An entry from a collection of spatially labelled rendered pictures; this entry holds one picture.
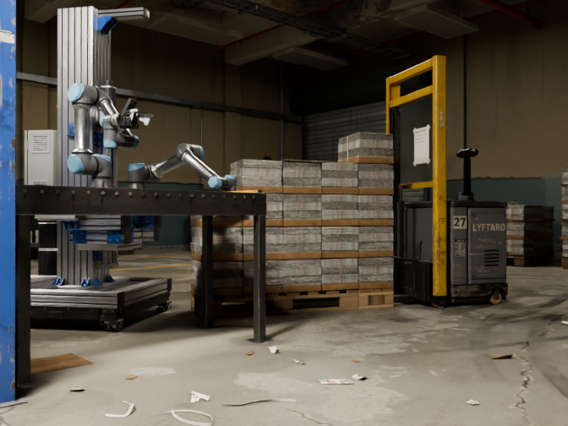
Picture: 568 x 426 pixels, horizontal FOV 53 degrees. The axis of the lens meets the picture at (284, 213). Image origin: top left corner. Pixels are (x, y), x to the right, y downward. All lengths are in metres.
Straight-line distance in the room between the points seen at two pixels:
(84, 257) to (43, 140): 0.80
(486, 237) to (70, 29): 3.29
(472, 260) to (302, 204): 1.39
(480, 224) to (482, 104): 6.28
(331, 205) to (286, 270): 0.57
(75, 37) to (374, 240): 2.46
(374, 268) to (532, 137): 6.32
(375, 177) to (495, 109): 6.47
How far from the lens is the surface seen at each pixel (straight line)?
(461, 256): 4.50
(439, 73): 4.46
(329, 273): 4.14
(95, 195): 2.62
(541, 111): 10.22
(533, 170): 10.16
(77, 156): 3.59
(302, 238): 4.04
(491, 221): 4.66
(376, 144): 4.33
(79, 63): 4.06
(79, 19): 4.14
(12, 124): 2.31
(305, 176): 4.06
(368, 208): 4.26
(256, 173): 3.95
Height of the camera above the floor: 0.67
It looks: level
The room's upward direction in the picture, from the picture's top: straight up
